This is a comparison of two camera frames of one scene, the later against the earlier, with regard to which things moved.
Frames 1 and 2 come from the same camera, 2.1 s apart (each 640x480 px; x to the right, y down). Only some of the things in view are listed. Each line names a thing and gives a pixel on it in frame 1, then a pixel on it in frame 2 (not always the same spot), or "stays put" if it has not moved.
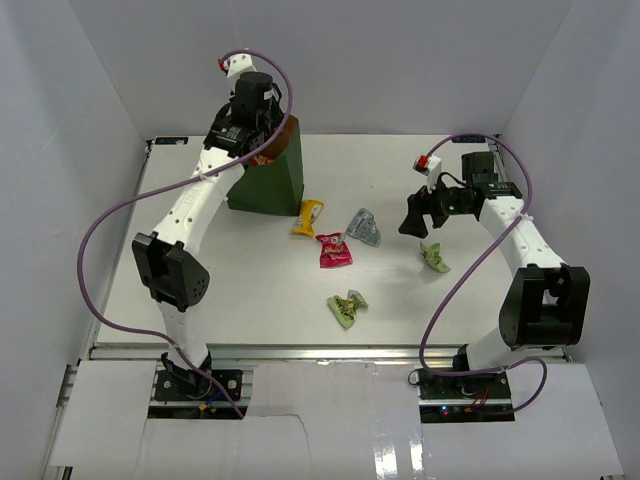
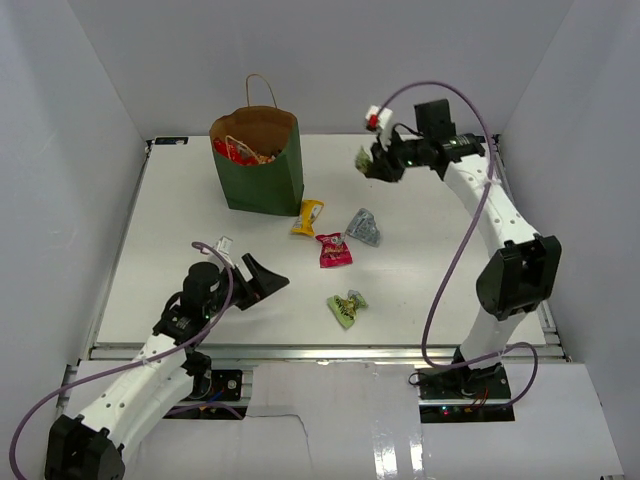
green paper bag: (274, 183) stays put
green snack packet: (433, 258) → (363, 159)
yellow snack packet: (310, 211) stays put
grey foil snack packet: (363, 227) stays put
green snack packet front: (344, 309) stays put
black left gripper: (276, 113) → (266, 281)
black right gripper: (419, 204) → (383, 169)
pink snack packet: (334, 252) stays put
